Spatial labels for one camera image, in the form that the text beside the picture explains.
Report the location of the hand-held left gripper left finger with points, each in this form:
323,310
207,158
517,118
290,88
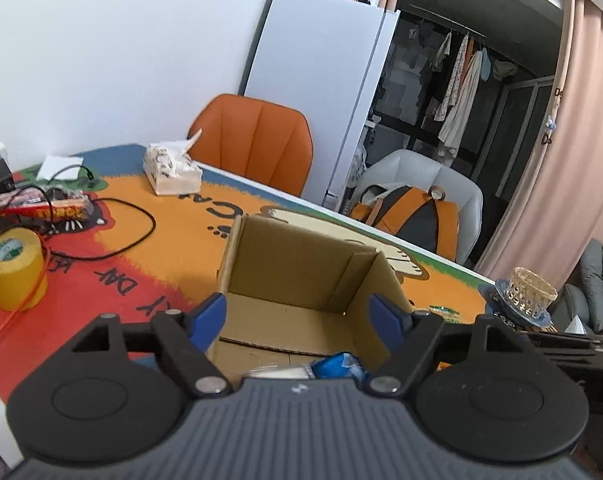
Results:
212,312

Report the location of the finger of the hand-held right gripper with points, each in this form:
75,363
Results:
561,342

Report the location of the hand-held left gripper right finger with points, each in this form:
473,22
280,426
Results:
381,316

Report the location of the brown cardboard box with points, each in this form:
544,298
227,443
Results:
291,270

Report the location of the small wicker basket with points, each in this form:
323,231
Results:
531,290

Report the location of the blue snack packet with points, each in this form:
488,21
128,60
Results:
339,366

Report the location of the grey sofa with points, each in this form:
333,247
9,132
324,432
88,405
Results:
594,285

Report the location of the woven basket on plate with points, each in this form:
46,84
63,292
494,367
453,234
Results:
501,305

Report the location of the clear snack packet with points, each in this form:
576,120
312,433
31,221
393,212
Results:
276,372

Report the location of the orange and grey backpack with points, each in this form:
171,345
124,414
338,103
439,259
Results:
411,215

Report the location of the patterned tissue box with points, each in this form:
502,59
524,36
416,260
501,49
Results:
171,172

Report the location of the white chair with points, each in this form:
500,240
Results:
446,180

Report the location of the orange chair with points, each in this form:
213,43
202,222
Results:
254,137

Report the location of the red snack packet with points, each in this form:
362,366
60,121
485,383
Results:
56,208

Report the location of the yellow tape roll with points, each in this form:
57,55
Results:
14,267

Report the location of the pink curtain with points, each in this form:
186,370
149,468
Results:
561,135

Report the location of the white paper sheet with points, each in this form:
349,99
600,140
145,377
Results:
59,167

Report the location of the hanging clothes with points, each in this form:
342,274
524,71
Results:
456,95

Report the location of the white refrigerator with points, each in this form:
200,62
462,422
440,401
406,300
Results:
316,90

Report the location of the black plug adapter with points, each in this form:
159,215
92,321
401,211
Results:
0,175

